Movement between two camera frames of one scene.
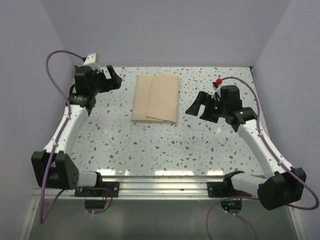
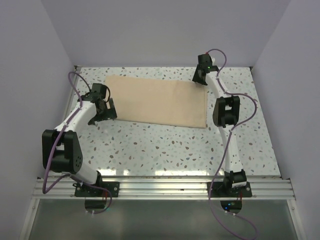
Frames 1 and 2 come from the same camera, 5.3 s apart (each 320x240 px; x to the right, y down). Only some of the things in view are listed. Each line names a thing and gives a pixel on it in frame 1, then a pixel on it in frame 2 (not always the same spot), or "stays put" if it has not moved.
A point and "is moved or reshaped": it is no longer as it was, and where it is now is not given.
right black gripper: [205, 99] → [196, 78]
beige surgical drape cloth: [156, 99] is moved or reshaped
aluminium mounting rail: [149, 186] stays put
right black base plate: [218, 189] stays put
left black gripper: [113, 83] → [110, 113]
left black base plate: [106, 189] stays put
